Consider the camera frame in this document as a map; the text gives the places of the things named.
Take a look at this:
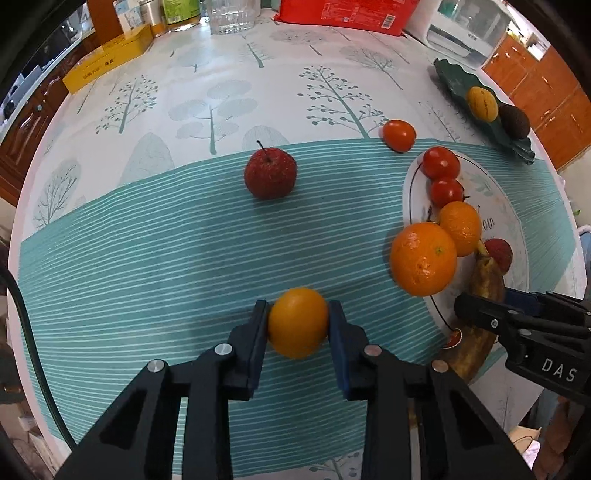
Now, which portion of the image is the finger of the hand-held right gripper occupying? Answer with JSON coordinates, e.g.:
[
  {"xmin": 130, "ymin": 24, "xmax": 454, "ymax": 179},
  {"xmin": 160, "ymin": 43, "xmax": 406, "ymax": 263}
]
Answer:
[
  {"xmin": 454, "ymin": 293, "xmax": 591, "ymax": 343},
  {"xmin": 503, "ymin": 287, "xmax": 591, "ymax": 320}
]

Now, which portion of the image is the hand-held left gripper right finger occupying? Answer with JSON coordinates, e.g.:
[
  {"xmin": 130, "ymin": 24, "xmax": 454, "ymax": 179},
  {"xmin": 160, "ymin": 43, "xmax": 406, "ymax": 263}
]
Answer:
[{"xmin": 327, "ymin": 299, "xmax": 536, "ymax": 480}]

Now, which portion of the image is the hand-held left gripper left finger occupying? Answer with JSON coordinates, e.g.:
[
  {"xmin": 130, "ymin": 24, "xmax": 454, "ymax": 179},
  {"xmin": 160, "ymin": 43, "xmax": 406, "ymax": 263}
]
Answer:
[{"xmin": 54, "ymin": 299, "xmax": 269, "ymax": 480}]

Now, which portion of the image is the brown spotted banana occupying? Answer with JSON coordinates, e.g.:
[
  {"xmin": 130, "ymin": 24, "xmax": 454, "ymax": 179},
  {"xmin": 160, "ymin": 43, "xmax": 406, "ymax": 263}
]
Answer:
[{"xmin": 438, "ymin": 240, "xmax": 506, "ymax": 384}]

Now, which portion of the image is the smooth orange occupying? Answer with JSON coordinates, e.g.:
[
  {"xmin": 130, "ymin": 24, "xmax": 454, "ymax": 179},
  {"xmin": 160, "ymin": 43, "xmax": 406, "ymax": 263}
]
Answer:
[{"xmin": 268, "ymin": 287, "xmax": 330, "ymax": 360}]

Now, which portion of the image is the large dimpled orange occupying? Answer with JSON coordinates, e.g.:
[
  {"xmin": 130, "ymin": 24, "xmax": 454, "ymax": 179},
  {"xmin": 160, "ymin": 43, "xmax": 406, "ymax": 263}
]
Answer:
[{"xmin": 389, "ymin": 222, "xmax": 458, "ymax": 297}]

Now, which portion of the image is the white round plate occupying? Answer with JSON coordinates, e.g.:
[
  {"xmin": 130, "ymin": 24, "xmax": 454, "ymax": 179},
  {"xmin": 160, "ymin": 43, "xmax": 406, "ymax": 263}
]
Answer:
[{"xmin": 402, "ymin": 152, "xmax": 530, "ymax": 346}]

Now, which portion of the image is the red tomato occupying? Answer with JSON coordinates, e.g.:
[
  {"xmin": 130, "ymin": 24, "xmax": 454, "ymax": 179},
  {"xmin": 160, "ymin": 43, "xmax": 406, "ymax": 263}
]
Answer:
[
  {"xmin": 429, "ymin": 178, "xmax": 465, "ymax": 208},
  {"xmin": 382, "ymin": 119, "xmax": 417, "ymax": 153},
  {"xmin": 422, "ymin": 146, "xmax": 461, "ymax": 181}
]

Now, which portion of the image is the green leaf-shaped dish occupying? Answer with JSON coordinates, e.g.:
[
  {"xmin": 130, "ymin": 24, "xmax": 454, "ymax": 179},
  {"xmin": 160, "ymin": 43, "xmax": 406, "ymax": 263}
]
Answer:
[{"xmin": 433, "ymin": 58, "xmax": 535, "ymax": 162}]

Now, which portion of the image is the red lychee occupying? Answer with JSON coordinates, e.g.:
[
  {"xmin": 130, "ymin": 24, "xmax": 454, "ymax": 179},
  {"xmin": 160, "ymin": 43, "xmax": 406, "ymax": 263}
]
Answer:
[{"xmin": 485, "ymin": 239, "xmax": 514, "ymax": 273}]

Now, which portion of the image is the small orange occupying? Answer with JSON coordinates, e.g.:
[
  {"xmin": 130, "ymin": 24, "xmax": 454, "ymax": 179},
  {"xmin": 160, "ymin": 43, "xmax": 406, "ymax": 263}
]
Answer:
[{"xmin": 438, "ymin": 201, "xmax": 482, "ymax": 257}]

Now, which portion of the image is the tree print tablecloth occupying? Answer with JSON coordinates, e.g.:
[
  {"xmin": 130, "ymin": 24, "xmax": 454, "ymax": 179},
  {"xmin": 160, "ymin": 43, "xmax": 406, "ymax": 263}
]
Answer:
[{"xmin": 7, "ymin": 18, "xmax": 583, "ymax": 480}]

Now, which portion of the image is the red apple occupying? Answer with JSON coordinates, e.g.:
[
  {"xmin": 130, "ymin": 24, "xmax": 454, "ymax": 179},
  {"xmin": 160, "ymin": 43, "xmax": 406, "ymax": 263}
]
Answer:
[{"xmin": 244, "ymin": 141, "xmax": 297, "ymax": 200}]

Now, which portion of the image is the dark avocado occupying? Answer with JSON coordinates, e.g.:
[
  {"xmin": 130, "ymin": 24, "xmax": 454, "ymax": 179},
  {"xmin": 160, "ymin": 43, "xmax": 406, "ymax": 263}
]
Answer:
[{"xmin": 499, "ymin": 104, "xmax": 531, "ymax": 139}]

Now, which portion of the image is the yellow striped melon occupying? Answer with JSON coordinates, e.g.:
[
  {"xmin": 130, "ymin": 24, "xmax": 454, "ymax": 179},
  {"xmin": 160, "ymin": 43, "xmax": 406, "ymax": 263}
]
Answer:
[{"xmin": 466, "ymin": 87, "xmax": 499, "ymax": 123}]

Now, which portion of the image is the wooden cabinet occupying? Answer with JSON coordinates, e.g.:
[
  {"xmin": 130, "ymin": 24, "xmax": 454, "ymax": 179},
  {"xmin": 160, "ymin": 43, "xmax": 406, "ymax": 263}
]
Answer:
[
  {"xmin": 482, "ymin": 37, "xmax": 591, "ymax": 171},
  {"xmin": 0, "ymin": 65, "xmax": 70, "ymax": 208}
]

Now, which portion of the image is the white countertop appliance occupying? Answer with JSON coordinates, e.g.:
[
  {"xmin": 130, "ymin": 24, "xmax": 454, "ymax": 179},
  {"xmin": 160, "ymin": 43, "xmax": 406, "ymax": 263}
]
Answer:
[{"xmin": 406, "ymin": 0, "xmax": 513, "ymax": 70}]

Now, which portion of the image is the yellow flat box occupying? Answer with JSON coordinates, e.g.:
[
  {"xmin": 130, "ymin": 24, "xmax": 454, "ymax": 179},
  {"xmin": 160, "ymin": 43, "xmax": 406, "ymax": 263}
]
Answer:
[{"xmin": 62, "ymin": 23, "xmax": 153, "ymax": 94}]

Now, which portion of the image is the clear drinking glass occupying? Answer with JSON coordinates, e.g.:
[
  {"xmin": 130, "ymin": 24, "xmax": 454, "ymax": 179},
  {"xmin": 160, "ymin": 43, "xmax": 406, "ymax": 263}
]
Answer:
[{"xmin": 203, "ymin": 0, "xmax": 262, "ymax": 36}]

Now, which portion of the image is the red plastic packet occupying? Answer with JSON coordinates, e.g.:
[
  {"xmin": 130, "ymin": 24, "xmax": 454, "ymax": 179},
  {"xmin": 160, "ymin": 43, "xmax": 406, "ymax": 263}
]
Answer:
[{"xmin": 273, "ymin": 0, "xmax": 421, "ymax": 37}]

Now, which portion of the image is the green label bottle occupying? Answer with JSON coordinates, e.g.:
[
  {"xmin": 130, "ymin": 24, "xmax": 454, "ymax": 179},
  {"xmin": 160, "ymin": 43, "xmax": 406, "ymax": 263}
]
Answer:
[{"xmin": 161, "ymin": 0, "xmax": 202, "ymax": 32}]

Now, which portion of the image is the metal can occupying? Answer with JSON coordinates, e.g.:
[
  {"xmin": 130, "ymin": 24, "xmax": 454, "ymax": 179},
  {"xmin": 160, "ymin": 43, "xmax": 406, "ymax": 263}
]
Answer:
[{"xmin": 139, "ymin": 0, "xmax": 167, "ymax": 38}]

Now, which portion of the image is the black cable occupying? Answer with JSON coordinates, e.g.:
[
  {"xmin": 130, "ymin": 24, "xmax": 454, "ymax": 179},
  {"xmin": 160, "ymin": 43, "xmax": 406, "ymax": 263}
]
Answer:
[{"xmin": 0, "ymin": 265, "xmax": 77, "ymax": 448}]

